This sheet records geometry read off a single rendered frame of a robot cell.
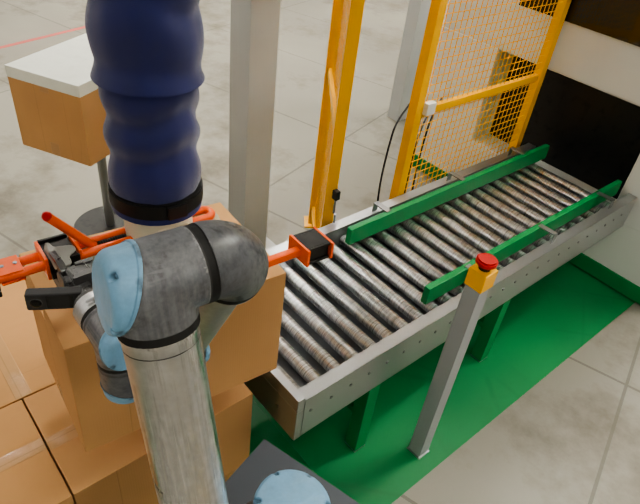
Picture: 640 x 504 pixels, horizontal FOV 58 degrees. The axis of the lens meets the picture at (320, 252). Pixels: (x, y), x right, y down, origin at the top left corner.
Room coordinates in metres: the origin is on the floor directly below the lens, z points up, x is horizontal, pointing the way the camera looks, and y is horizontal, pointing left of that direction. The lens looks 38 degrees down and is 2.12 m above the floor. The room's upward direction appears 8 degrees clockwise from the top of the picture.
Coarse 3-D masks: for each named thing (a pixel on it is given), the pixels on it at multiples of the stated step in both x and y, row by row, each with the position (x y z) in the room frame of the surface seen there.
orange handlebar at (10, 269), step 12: (192, 216) 1.27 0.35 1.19; (204, 216) 1.26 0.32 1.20; (120, 228) 1.16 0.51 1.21; (96, 240) 1.10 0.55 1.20; (120, 240) 1.11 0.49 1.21; (36, 252) 1.02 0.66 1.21; (84, 252) 1.04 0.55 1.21; (96, 252) 1.06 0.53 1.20; (288, 252) 1.15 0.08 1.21; (0, 264) 0.96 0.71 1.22; (12, 264) 0.96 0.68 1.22; (24, 264) 0.99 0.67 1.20; (36, 264) 0.98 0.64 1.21; (276, 264) 1.12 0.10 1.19; (0, 276) 0.92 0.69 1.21; (12, 276) 0.93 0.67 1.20; (24, 276) 0.95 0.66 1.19
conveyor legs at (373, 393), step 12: (492, 312) 2.03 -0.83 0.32; (504, 312) 2.04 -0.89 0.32; (480, 324) 2.07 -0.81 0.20; (492, 324) 2.01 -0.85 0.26; (480, 336) 2.04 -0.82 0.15; (492, 336) 2.02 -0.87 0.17; (480, 348) 2.02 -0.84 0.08; (480, 360) 2.01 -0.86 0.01; (372, 396) 1.43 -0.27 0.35; (360, 408) 1.42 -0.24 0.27; (372, 408) 1.44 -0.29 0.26; (360, 420) 1.41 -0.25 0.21; (348, 432) 1.45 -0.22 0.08; (360, 432) 1.41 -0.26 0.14; (348, 444) 1.44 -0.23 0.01; (360, 444) 1.43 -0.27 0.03
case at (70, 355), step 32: (64, 320) 0.95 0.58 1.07; (256, 320) 1.18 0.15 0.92; (64, 352) 0.86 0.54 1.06; (224, 352) 1.11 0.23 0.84; (256, 352) 1.18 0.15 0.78; (64, 384) 0.93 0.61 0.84; (96, 384) 0.89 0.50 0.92; (224, 384) 1.11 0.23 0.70; (96, 416) 0.88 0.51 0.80; (128, 416) 0.93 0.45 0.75
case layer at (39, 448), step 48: (0, 336) 1.31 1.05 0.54; (0, 384) 1.12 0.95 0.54; (48, 384) 1.14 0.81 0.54; (240, 384) 1.25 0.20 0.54; (0, 432) 0.95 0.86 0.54; (48, 432) 0.97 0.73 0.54; (240, 432) 1.18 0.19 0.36; (0, 480) 0.81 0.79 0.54; (48, 480) 0.83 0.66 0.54; (96, 480) 0.85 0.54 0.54; (144, 480) 0.94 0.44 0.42
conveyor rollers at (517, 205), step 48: (480, 192) 2.71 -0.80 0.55; (528, 192) 2.80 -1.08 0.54; (576, 192) 2.88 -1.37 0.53; (384, 240) 2.19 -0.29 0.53; (432, 240) 2.22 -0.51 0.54; (480, 240) 2.27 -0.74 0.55; (336, 288) 1.79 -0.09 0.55; (384, 288) 1.83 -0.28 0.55; (336, 336) 1.52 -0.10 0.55; (384, 336) 1.56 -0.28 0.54
